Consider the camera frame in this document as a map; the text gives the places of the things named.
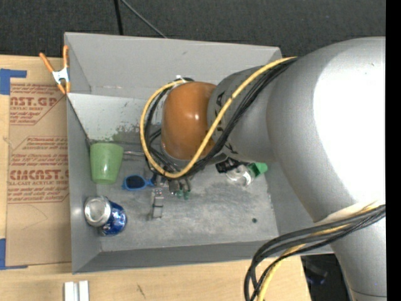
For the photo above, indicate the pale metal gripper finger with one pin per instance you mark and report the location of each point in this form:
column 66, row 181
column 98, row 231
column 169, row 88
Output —
column 153, row 207
column 160, row 207

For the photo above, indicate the blue sunglasses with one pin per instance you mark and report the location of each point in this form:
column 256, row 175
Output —
column 135, row 182

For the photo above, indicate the blue drinks can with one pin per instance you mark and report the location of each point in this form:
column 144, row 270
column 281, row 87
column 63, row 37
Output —
column 106, row 215

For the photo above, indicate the grey metal bin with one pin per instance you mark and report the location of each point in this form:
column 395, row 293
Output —
column 219, row 212

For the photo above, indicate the green plastic cup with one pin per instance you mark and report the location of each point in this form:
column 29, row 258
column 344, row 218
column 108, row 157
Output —
column 105, row 163

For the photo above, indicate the brown cardboard board, red print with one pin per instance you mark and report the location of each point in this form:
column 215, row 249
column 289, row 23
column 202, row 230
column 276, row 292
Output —
column 37, row 168

